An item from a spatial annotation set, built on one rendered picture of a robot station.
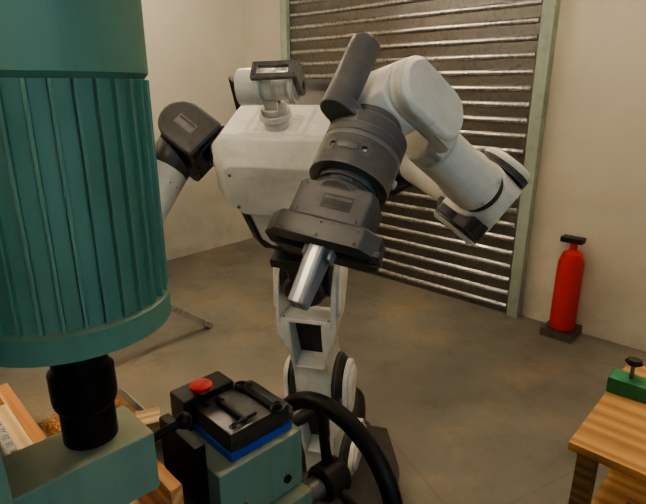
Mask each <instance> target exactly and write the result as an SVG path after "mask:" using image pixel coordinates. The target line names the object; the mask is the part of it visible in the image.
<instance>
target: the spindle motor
mask: <svg viewBox="0 0 646 504"><path fill-rule="evenodd" d="M147 75H148V64H147V54H146V44H145V34H144V23H143V13H142V3H141V0H0V367H4V368H36V367H48V366H56V365H63V364H69V363H74V362H79V361H84V360H87V359H91V358H95V357H99V356H102V355H105V354H109V353H112V352H115V351H117V350H120V349H122V348H125V347H127V346H130V345H132V344H134V343H136V342H138V341H140V340H142V339H144V338H146V337H147V336H149V335H150V334H152V333H153V332H155V331H156V330H157V329H159V328H160V327H161V326H162V325H163V324H164V323H165V322H166V320H167V319H168V317H169V316H170V313H171V301H170V291H169V284H168V283H169V281H168V271H167V261H166V251H165V240H164V230H163V220H162V209H161V199H160V189H159V179H158V168H157V158H156V148H155V137H154V127H153V117H152V106H151V96H150V86H149V80H144V79H145V78H146V76H147Z"/></svg>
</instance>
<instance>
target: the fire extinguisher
mask: <svg viewBox="0 0 646 504"><path fill-rule="evenodd" d="M560 241H561V242H566V243H570V248H569V249H568V250H565V251H563V253H562V255H561V256H560V258H559V260H558V264H557V271H556V277H555V284H554V291H553V298H552V305H551V312H550V318H549V320H548V321H547V322H546V323H545V324H543V325H542V326H541V327H540V335H543V336H547V337H550V338H553V339H556V340H560V341H563V342H566V343H569V344H571V343H572V342H573V341H574V340H575V339H576V338H577V337H578V336H579V335H580V334H581V333H582V327H583V326H582V325H578V324H575V322H576V315H577V309H578V303H579V297H580V291H581V285H582V279H583V273H584V266H585V263H584V259H583V254H582V253H581V252H580V251H578V250H577V248H578V245H583V244H585V243H586V238H584V237H578V236H572V235H567V234H564V235H563V236H561V237H560Z"/></svg>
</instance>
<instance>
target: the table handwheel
mask: <svg viewBox="0 0 646 504"><path fill-rule="evenodd" d="M283 400H284V401H286V402H287V403H289V404H290V405H291V406H293V413H294V412H295V411H297V410H300V409H308V410H313V411H315V415H316V421H317V428H318V434H319V442H320V452H321V461H319V462H318V463H317V464H315V465H314V466H312V467H311V468H310V469H309V471H308V479H305V480H302V481H301V482H302V483H304V484H305V485H306V486H307V487H309V488H310V489H311V490H312V504H316V503H318V502H319V501H320V500H321V501H323V502H325V503H331V502H333V501H334V500H335V499H337V498H339V499H340V500H341V501H342V502H343V503H344V504H359V503H358V502H357V501H356V500H355V499H354V498H353V496H352V495H351V494H350V493H349V492H348V489H349V488H350V487H351V473H350V470H349V468H348V466H347V465H346V463H345V462H344V461H343V460H342V459H340V458H339V457H337V456H335V455H332V453H331V447H330V441H329V435H328V426H327V418H328V419H330V420H331V421H333V422H334V423H335V424H336V425H337V426H338V427H340V428H341V429H342V430H343V431H344V432H345V433H346V434H347V436H348V437H349V438H350V439H351V440H352V441H353V443H354V444H355V445H356V447H357V448H358V449H359V451H360V452H361V454H362V455H363V457H364V459H365V460H366V462H367V464H368V466H369V468H370V470H371V472H372V474H373V476H374V478H375V480H376V483H377V486H378V488H379V491H380V495H381V498H382V502H383V504H403V501H402V497H401V492H400V489H399V486H398V483H397V480H396V477H395V475H394V472H393V470H392V468H391V466H390V463H389V461H388V459H387V458H386V456H385V454H384V452H383V450H382V449H381V447H380V446H379V444H378V443H377V441H376V440H375V438H374V437H373V435H372V434H371V433H370V431H369V430H368V429H367V428H366V427H365V425H364V424H363V423H362V422H361V421H360V420H359V419H358V418H357V417H356V416H355V415H354V414H353V413H352V412H351V411H350V410H348V409H347V408H346V407H345V406H343V405H342V404H340V403H339V402H337V401H336V400H334V399H332V398H330V397H328V396H326V395H323V394H320V393H317V392H312V391H300V392H295V393H293V394H290V395H288V396H287V397H285V398H284V399H283Z"/></svg>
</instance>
